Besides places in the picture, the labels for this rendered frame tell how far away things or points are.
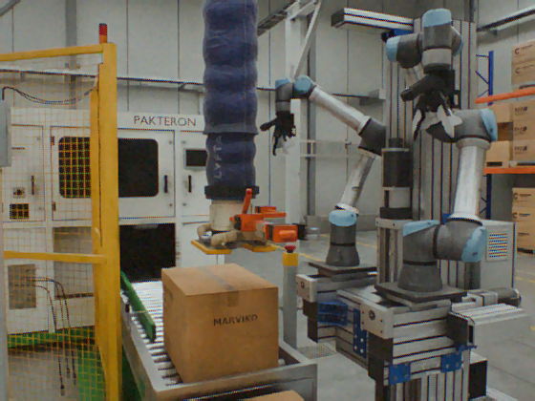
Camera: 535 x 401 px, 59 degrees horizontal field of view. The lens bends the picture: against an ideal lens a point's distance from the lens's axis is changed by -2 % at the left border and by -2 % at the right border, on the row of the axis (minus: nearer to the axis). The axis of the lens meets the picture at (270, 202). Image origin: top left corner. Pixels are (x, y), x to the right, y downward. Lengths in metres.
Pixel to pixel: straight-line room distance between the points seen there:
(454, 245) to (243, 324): 0.93
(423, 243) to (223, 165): 0.83
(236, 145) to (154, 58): 9.19
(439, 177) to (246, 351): 1.06
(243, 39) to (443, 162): 0.92
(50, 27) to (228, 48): 9.17
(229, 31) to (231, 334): 1.23
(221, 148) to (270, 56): 10.03
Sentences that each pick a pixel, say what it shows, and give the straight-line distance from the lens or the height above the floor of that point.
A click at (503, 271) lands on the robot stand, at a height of 1.04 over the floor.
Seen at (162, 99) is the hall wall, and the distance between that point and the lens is 10.92.
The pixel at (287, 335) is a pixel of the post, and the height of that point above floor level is 0.54.
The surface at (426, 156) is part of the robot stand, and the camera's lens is 1.89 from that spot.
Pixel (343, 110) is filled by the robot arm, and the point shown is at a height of 1.70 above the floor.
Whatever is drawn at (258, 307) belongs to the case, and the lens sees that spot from 2.06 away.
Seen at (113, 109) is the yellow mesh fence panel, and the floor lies 1.76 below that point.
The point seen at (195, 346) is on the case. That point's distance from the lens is 2.03.
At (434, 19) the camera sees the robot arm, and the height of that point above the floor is 1.84.
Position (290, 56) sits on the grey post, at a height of 2.69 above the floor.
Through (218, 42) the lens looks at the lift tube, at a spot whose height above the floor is 1.95.
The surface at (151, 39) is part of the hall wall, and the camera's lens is 11.15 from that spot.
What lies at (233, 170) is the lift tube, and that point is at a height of 1.45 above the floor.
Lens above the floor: 1.42
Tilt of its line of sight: 3 degrees down
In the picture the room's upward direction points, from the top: straight up
